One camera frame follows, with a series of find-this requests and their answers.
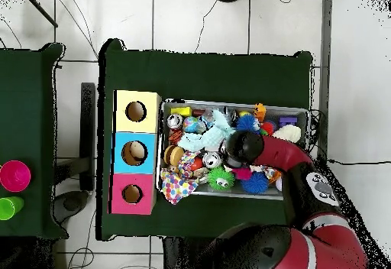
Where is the mint green waffle cloth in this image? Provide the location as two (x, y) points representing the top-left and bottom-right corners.
(177, 109), (237, 153)

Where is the pink plastic cup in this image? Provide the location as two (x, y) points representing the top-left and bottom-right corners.
(0, 159), (32, 193)

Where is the wooden box with three holes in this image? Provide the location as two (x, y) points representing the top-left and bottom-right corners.
(108, 89), (162, 216)

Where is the small globe ball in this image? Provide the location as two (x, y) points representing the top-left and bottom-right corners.
(182, 115), (208, 135)

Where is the crushed silver drink can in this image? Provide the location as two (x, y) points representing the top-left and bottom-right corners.
(202, 151), (223, 170)

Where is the wooden toy hamburger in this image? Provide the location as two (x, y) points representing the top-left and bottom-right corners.
(163, 144), (186, 167)

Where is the green spiky ball with eyes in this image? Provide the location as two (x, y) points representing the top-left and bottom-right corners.
(207, 166), (235, 192)

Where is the polka-dot fabric cloth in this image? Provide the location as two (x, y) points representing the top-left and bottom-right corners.
(160, 151), (200, 206)

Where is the blue spiky rubber ball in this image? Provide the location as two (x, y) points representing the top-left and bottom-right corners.
(236, 114), (261, 133)
(240, 171), (270, 195)

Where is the dark green table cloth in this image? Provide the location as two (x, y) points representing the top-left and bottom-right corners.
(96, 37), (314, 241)
(0, 43), (69, 239)

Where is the orange plastic toy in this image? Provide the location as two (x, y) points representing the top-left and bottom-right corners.
(254, 102), (267, 122)

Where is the cream waffle cloth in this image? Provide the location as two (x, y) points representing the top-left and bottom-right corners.
(272, 124), (302, 144)

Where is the black flat panel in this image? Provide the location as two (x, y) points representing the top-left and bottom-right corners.
(79, 82), (97, 192)

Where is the dark grey stand foot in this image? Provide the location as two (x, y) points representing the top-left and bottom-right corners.
(52, 190), (90, 225)

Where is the black rod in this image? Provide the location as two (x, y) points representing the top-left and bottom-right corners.
(25, 0), (59, 28)

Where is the green plastic cup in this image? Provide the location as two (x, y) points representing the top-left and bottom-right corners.
(0, 196), (25, 221)

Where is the shallow wire mesh bin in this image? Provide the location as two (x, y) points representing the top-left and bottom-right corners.
(155, 99), (310, 202)

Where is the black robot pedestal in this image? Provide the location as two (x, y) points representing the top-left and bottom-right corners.
(162, 236), (215, 269)

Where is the black cable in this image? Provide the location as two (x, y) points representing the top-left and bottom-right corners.
(317, 157), (391, 168)

